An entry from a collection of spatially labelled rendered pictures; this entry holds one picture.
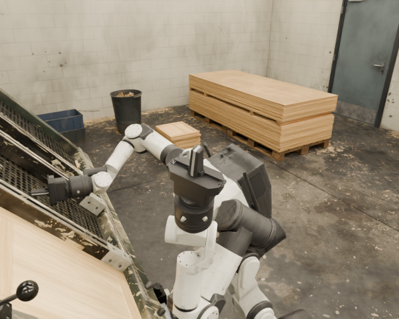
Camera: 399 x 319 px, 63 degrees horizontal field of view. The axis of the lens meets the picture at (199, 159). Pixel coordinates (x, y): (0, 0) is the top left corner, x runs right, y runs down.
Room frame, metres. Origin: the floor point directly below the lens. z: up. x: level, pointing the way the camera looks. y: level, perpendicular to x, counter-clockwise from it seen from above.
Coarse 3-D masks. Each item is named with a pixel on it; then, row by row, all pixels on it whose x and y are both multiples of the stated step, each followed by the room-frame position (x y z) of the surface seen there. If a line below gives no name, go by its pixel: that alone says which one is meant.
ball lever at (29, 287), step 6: (24, 282) 0.45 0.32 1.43; (30, 282) 0.45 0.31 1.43; (36, 282) 0.46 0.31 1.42; (18, 288) 0.44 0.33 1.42; (24, 288) 0.44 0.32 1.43; (30, 288) 0.44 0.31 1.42; (36, 288) 0.45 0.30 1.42; (18, 294) 0.43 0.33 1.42; (24, 294) 0.43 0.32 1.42; (30, 294) 0.43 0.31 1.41; (36, 294) 0.44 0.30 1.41; (6, 300) 0.45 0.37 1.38; (12, 300) 0.45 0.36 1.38; (24, 300) 0.43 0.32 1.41; (30, 300) 0.43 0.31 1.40; (0, 306) 0.46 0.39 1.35
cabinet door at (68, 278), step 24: (0, 216) 0.81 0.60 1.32; (0, 240) 0.71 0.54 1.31; (24, 240) 0.79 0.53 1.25; (48, 240) 0.87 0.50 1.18; (0, 264) 0.62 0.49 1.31; (24, 264) 0.68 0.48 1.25; (48, 264) 0.75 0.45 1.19; (72, 264) 0.84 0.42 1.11; (96, 264) 0.94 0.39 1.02; (0, 288) 0.55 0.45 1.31; (48, 288) 0.65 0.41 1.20; (72, 288) 0.72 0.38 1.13; (96, 288) 0.80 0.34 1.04; (120, 288) 0.90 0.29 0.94; (24, 312) 0.52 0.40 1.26; (48, 312) 0.57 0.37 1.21; (72, 312) 0.62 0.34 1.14; (96, 312) 0.69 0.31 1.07; (120, 312) 0.76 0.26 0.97
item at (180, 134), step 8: (160, 128) 4.16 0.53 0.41; (168, 128) 4.18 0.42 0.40; (176, 128) 4.18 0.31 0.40; (184, 128) 4.18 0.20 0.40; (192, 128) 4.16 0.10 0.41; (168, 136) 3.90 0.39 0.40; (176, 136) 3.89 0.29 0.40; (184, 136) 3.94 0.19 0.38; (192, 136) 3.99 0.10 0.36; (176, 144) 3.88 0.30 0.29; (184, 144) 3.94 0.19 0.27; (192, 144) 3.99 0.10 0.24
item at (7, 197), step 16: (0, 192) 0.87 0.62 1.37; (16, 192) 0.92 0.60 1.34; (16, 208) 0.89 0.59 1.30; (32, 208) 0.91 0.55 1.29; (48, 208) 0.97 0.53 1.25; (48, 224) 0.92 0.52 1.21; (64, 224) 0.94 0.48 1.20; (64, 240) 0.94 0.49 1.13; (80, 240) 0.96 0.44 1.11; (96, 240) 1.01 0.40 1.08; (96, 256) 0.98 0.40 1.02; (112, 256) 1.01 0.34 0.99; (128, 256) 1.07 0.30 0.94
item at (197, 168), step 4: (200, 148) 0.57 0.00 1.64; (196, 152) 0.56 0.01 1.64; (200, 152) 0.56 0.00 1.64; (196, 156) 0.56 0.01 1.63; (200, 156) 0.57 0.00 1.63; (196, 160) 0.56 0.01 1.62; (200, 160) 0.57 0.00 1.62; (196, 164) 0.56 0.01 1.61; (200, 164) 0.58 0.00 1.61; (196, 168) 0.57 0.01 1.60; (200, 168) 0.58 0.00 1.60; (192, 172) 0.57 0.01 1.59; (196, 172) 0.57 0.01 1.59; (200, 172) 0.57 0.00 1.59; (204, 172) 0.58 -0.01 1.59; (196, 176) 0.57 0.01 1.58; (200, 176) 0.57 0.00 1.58
